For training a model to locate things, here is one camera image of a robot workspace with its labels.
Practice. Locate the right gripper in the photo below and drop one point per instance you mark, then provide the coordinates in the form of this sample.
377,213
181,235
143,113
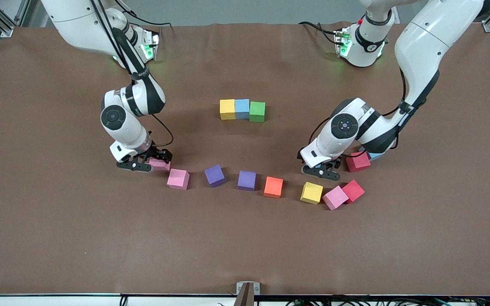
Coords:
160,153

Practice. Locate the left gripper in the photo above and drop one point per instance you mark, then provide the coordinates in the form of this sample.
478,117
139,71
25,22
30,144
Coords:
337,162

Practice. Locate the pink foam cube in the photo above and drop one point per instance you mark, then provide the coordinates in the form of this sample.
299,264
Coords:
160,165
178,178
335,197

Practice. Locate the green foam cube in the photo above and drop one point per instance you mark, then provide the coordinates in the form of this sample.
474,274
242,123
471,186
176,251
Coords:
257,111

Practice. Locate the yellow foam cube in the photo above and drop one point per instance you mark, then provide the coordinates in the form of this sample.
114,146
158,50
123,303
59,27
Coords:
311,192
227,108

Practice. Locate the blue foam cube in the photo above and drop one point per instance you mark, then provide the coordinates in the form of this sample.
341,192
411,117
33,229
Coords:
242,108
374,157

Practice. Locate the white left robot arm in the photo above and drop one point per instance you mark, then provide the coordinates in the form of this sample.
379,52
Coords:
419,46

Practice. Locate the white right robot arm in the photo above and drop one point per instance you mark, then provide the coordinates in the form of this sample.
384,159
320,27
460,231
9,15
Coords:
126,127

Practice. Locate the red foam cube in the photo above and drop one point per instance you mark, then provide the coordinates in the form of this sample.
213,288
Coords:
354,190
357,163

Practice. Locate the orange foam cube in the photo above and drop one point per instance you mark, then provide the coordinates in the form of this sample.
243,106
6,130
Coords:
273,186

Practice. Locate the purple foam cube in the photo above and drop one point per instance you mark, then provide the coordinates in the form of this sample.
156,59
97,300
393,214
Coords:
214,174
246,179

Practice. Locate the brown table cover sheet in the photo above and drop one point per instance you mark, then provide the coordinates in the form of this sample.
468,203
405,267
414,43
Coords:
100,233

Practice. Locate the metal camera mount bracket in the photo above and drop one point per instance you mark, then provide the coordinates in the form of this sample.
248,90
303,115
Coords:
248,293

